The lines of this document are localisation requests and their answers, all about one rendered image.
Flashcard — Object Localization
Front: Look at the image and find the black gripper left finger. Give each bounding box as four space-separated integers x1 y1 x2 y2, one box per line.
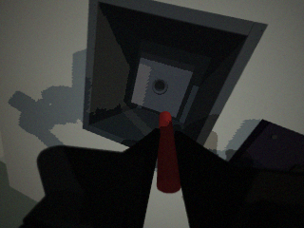
37 128 161 228

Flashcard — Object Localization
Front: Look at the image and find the dark red peg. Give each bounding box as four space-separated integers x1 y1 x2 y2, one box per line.
157 111 181 193

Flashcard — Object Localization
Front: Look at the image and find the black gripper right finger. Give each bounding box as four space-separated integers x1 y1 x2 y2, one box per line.
174 130 304 228

